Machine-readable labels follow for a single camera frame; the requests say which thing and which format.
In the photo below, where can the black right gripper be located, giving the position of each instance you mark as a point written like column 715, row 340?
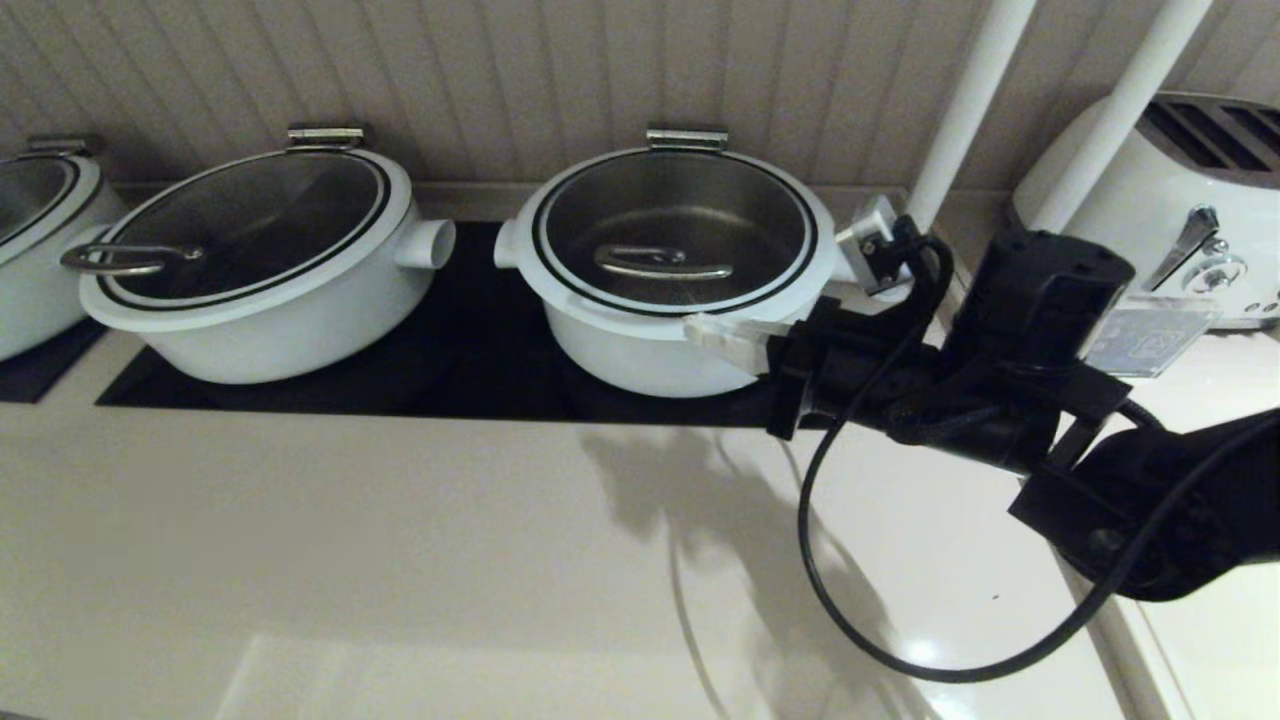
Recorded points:
column 900, row 400

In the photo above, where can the white toaster chrome lever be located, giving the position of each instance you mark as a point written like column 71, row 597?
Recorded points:
column 1250, row 230

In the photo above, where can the clear acrylic sign holder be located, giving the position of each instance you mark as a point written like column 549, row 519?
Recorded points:
column 1160, row 340

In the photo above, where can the white round cooking pot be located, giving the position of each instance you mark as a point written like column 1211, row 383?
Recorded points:
column 640, row 360
column 30, row 300
column 300, row 340

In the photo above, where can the black glass cooktop panel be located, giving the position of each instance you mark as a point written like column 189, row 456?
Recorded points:
column 40, row 375
column 480, row 340

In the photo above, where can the glass lid white rim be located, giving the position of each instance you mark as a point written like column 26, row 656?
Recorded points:
column 680, row 215
column 30, row 195
column 250, row 220

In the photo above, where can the white metal pole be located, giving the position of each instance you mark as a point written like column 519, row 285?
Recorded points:
column 975, row 100
column 1120, row 110

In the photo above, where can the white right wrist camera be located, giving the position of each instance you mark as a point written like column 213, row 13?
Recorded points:
column 868, row 225

